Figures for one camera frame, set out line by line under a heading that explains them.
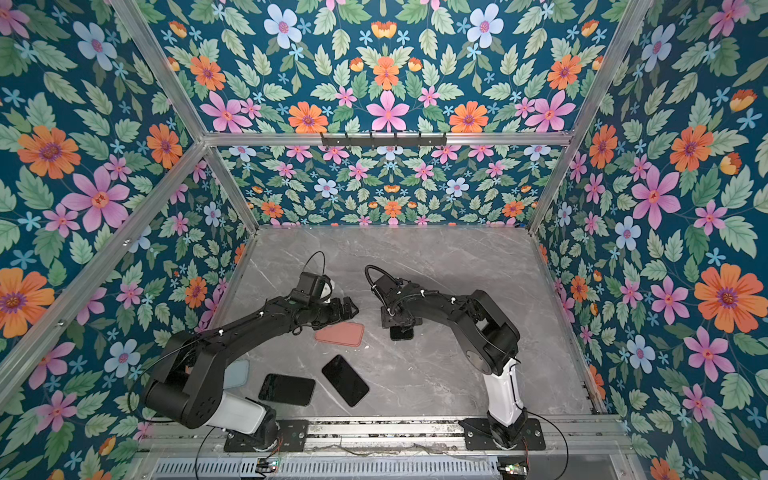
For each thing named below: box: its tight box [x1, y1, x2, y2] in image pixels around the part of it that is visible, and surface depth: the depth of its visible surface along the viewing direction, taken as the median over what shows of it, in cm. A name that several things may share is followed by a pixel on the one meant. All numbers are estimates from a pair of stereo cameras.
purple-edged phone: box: [258, 373, 316, 406], surface depth 84 cm
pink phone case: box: [314, 322, 365, 347], surface depth 92 cm
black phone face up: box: [321, 354, 370, 407], surface depth 85 cm
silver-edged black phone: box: [390, 326, 414, 341], surface depth 92 cm
